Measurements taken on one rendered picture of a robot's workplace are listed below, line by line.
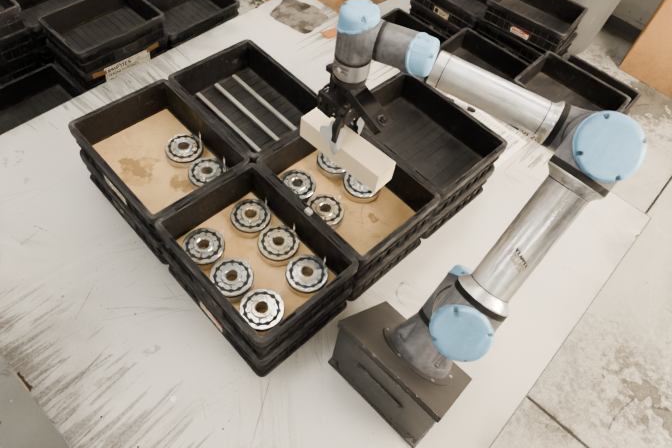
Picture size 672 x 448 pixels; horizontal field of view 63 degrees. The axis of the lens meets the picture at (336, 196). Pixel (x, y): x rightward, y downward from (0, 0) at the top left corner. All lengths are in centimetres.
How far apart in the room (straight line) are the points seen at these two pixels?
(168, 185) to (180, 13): 146
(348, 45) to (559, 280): 97
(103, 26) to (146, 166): 116
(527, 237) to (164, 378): 88
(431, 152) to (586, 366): 119
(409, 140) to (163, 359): 91
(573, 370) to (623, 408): 21
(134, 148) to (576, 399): 181
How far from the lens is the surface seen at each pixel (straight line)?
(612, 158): 102
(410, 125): 173
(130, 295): 153
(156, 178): 156
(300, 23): 225
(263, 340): 119
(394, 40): 104
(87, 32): 263
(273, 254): 136
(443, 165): 165
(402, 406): 127
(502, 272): 106
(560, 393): 238
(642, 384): 257
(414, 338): 125
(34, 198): 177
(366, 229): 145
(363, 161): 123
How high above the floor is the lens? 203
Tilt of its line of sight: 53 degrees down
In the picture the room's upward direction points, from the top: 10 degrees clockwise
